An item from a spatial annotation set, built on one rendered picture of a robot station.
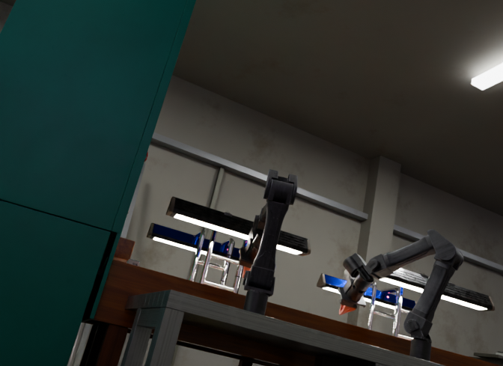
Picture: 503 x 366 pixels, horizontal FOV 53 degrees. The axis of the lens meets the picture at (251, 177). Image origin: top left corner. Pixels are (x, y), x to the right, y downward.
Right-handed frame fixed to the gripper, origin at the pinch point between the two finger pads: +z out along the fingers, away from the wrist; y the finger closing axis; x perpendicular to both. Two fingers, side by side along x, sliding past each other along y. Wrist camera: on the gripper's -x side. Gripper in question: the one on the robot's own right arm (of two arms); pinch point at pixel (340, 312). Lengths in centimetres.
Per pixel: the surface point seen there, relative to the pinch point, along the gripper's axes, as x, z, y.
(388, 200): -315, 99, -189
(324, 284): -64, 39, -27
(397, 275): -29.6, -4.0, -33.7
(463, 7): -202, -108, -82
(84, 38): -37, -52, 119
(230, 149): -312, 104, -2
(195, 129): -315, 97, 37
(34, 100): -16, -35, 126
